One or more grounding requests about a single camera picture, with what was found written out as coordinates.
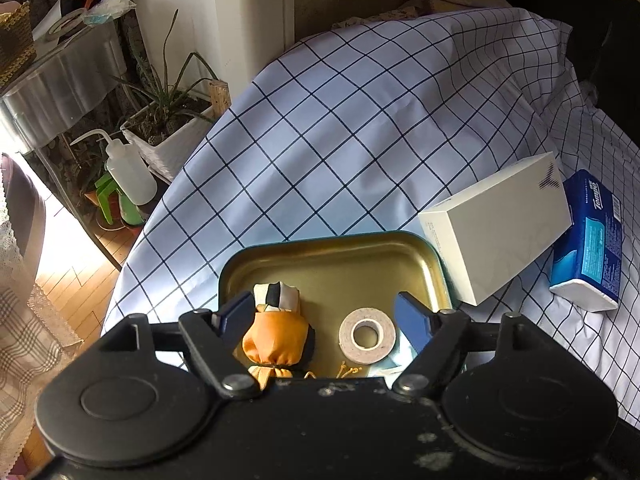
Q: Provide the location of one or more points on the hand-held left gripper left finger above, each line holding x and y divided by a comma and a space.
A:
237, 315

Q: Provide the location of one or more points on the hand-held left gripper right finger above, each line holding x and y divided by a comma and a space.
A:
412, 315

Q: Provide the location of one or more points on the white bandage roll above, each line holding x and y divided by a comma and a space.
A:
387, 332

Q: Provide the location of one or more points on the orange embroidered pouch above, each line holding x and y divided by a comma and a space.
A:
275, 335

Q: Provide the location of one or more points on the blue face mask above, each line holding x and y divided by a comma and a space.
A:
397, 360

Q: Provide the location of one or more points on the teal and gold metal tray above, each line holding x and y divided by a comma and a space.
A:
325, 270

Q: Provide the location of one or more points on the white cardboard box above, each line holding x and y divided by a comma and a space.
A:
495, 230

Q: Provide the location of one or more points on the green plastic container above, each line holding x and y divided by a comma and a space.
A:
127, 210

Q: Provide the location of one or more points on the white plastic wash bottle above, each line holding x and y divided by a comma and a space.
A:
127, 175

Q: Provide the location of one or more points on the potted plant in white planter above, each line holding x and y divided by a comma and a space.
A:
170, 150

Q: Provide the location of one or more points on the white checked blanket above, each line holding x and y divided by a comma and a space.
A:
350, 135

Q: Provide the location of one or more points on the blue tissue pack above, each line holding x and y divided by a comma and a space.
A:
590, 245

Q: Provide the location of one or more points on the plaid lace-trimmed cloth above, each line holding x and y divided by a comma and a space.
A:
25, 335

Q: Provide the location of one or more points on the woven bamboo box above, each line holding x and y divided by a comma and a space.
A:
220, 97

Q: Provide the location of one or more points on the round metal side table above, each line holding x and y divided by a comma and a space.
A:
65, 80

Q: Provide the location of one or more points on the clear plastic bag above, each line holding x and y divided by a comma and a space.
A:
107, 10

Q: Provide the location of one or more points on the white tape roll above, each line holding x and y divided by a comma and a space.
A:
52, 30

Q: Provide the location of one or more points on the gold woven basket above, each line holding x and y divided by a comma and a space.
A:
15, 45

